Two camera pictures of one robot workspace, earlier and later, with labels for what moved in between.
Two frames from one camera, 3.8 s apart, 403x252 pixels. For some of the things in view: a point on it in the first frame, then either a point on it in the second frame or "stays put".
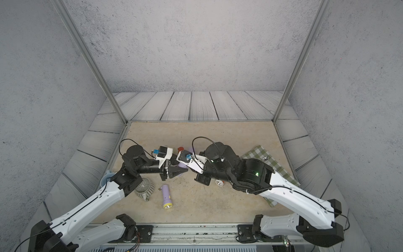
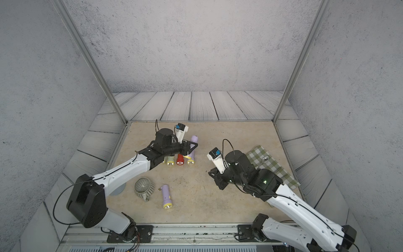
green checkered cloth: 260,153 stays put
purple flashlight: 182,165 -> 191,161
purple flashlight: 167,202 stays put
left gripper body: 162,173 -> 182,148
